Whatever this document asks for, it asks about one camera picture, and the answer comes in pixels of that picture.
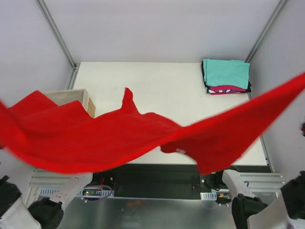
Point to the black t shirt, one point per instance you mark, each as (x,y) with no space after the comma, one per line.
(248,90)

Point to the wicker basket with cloth liner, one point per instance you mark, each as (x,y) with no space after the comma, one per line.
(66,96)

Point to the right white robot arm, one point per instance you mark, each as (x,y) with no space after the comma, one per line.
(249,212)

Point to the right aluminium frame post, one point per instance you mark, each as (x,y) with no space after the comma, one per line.
(265,30)

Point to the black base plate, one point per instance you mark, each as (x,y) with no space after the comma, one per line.
(162,181)

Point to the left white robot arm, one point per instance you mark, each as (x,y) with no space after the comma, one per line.
(44,214)

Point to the pink t shirt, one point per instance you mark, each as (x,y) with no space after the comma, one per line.
(225,89)

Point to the red t shirt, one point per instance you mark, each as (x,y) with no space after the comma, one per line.
(66,139)

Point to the aluminium frame post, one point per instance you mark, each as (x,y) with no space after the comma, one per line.
(265,30)
(56,32)

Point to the left aluminium frame post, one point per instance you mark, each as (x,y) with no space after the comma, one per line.
(56,32)

